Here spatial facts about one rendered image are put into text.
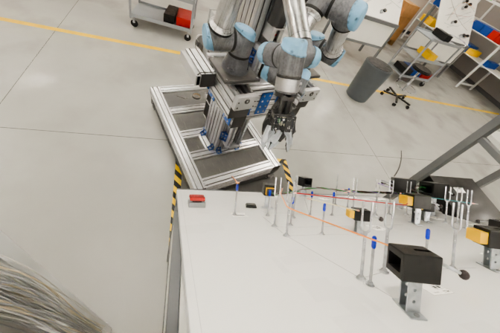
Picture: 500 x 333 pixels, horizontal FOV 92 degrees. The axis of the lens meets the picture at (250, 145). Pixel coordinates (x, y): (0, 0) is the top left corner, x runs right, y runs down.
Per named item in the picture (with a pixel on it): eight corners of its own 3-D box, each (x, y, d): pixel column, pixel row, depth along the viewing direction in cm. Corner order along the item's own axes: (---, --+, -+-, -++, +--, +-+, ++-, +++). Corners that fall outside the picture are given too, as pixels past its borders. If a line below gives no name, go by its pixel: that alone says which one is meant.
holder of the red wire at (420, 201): (446, 227, 86) (449, 198, 86) (411, 225, 85) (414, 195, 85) (434, 223, 91) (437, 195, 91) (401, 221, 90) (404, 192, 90)
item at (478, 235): (487, 244, 53) (489, 233, 53) (479, 244, 53) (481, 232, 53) (472, 238, 56) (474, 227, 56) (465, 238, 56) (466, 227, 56)
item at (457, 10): (437, 77, 625) (504, 12, 507) (405, 70, 584) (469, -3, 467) (420, 62, 669) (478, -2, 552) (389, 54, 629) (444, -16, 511)
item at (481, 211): (419, 180, 134) (428, 174, 129) (461, 183, 145) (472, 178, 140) (459, 240, 113) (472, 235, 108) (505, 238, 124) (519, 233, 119)
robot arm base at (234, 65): (216, 60, 133) (220, 43, 126) (239, 60, 141) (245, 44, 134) (228, 76, 126) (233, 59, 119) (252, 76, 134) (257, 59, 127)
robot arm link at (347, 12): (323, 44, 153) (343, -19, 99) (344, 56, 150) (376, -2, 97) (312, 60, 153) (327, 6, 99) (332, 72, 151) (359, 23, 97)
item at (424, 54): (395, 82, 513) (438, 33, 437) (382, 69, 544) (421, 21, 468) (426, 88, 548) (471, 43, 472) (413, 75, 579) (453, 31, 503)
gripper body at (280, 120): (270, 132, 75) (276, 94, 70) (267, 123, 82) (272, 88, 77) (294, 134, 75) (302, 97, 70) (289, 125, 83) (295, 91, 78)
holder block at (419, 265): (479, 327, 34) (485, 262, 34) (399, 318, 34) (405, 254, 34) (452, 305, 38) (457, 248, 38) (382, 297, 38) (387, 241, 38)
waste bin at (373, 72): (339, 92, 408) (363, 59, 363) (349, 85, 438) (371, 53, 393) (362, 108, 395) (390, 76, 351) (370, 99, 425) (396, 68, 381)
